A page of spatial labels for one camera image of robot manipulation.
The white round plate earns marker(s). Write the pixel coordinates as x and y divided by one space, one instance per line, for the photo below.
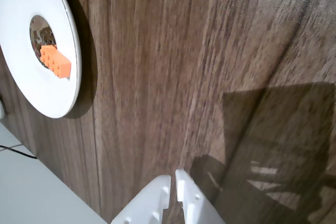
21 82

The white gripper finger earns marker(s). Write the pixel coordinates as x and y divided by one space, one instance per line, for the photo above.
194 205
149 203

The orange lego block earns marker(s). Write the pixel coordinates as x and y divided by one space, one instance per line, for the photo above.
56 62

